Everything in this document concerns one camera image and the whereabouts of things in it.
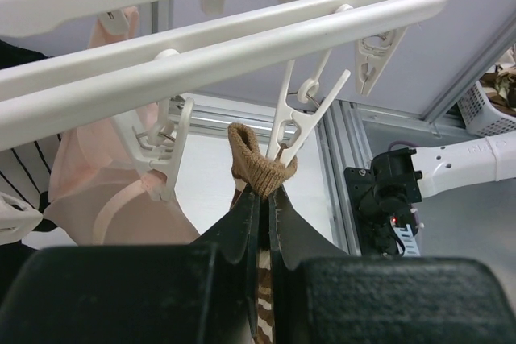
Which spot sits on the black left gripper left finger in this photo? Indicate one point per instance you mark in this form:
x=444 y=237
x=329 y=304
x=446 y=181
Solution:
x=203 y=292

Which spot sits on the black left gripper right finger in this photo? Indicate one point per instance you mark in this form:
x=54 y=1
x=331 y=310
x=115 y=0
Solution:
x=323 y=295

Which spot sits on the brown white striped sock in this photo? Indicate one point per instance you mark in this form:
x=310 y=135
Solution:
x=250 y=168

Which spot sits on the pink sheer sock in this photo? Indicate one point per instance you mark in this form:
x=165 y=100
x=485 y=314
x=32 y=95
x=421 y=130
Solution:
x=113 y=181

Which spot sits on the white plastic clip hanger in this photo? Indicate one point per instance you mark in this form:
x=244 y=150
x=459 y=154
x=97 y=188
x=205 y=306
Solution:
x=121 y=71

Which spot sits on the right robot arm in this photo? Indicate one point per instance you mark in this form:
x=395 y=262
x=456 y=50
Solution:
x=398 y=179

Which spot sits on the white plastic basket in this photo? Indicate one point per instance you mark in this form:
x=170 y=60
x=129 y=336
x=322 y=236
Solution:
x=488 y=107

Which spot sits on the black hanging sock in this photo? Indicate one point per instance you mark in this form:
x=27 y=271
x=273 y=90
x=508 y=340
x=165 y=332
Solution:
x=25 y=172

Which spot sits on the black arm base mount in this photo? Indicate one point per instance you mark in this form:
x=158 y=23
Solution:
x=359 y=199

